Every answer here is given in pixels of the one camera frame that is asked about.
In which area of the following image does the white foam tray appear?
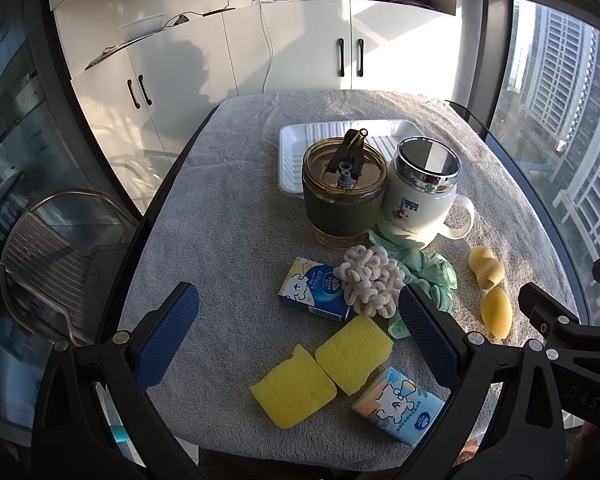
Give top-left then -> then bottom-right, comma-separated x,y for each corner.
279,120 -> 428,196

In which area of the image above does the blue tissue pack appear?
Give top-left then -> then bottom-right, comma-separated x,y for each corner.
351,366 -> 446,446
278,256 -> 353,323

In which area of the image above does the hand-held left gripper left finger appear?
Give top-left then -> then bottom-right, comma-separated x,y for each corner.
30,281 -> 201,480

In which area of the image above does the white mug with metal lid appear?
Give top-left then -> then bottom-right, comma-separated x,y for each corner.
377,136 -> 476,251

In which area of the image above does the grey terry towel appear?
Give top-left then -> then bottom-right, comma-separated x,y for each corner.
117,90 -> 581,473

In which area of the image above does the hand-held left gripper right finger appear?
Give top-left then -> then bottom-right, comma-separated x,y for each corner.
397,284 -> 581,480

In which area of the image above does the cream knitted scrunchie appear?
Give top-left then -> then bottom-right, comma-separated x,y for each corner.
332,245 -> 406,318

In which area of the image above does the green fabric scrunchie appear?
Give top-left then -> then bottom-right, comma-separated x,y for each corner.
367,230 -> 458,341

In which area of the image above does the high-rise building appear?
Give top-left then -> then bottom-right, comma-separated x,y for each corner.
505,0 -> 600,321

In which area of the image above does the wicker metal chair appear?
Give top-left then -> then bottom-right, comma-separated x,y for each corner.
0,188 -> 143,346

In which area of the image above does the yellow shell-shaped toy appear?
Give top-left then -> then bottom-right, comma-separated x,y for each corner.
468,246 -> 505,291

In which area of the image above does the yellow sponge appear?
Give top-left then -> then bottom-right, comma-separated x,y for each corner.
315,314 -> 395,396
249,344 -> 337,429

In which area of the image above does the yellow oval toy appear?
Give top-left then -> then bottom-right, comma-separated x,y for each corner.
481,287 -> 511,337

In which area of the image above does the amber glass cup green sleeve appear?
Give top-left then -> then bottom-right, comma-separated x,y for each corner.
301,128 -> 385,251

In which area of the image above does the white cable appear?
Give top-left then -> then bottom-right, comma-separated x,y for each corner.
259,1 -> 275,94

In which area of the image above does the white cabinet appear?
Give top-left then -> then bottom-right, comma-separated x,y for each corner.
70,0 -> 461,216

